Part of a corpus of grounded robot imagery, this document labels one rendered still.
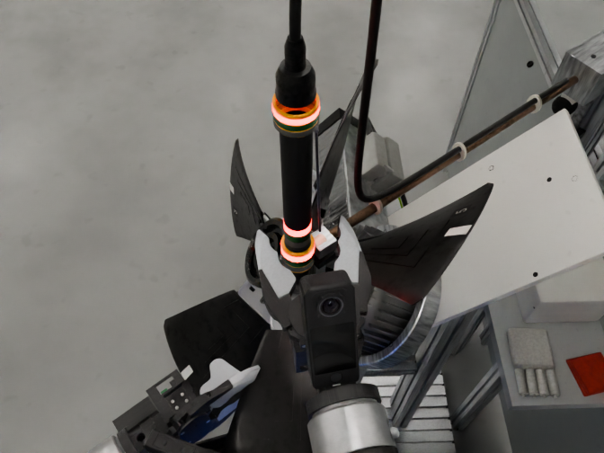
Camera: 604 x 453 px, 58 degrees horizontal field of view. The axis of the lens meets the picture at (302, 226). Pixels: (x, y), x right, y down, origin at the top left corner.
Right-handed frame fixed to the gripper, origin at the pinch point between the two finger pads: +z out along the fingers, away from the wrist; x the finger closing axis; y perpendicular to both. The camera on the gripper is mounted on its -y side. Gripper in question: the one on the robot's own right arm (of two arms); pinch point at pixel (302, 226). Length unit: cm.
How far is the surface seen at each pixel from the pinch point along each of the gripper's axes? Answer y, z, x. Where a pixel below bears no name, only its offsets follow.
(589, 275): 51, 9, 64
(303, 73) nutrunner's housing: -19.6, 2.2, 0.6
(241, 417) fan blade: 31.3, -10.3, -11.2
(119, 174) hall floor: 148, 144, -57
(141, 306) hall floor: 148, 74, -50
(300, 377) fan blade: 29.2, -6.9, -1.7
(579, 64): 9, 28, 52
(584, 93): 13, 25, 53
